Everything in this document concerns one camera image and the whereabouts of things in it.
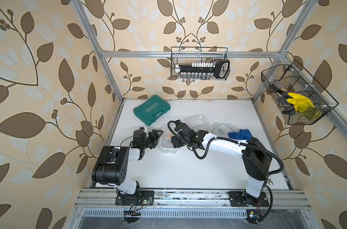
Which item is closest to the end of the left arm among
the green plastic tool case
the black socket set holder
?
the green plastic tool case

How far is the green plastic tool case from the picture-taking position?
106cm

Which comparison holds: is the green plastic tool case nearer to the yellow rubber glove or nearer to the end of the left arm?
the end of the left arm

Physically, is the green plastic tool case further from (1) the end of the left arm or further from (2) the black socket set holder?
(2) the black socket set holder

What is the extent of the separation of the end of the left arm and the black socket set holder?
0.40 metres

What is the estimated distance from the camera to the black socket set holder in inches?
32.4

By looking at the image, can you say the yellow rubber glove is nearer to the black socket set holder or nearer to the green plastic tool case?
the black socket set holder

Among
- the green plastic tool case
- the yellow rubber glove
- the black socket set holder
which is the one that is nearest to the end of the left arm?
the green plastic tool case

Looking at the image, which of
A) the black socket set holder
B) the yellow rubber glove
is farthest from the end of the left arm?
the yellow rubber glove

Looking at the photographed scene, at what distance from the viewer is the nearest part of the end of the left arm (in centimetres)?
75

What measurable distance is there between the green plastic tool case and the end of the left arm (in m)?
0.14
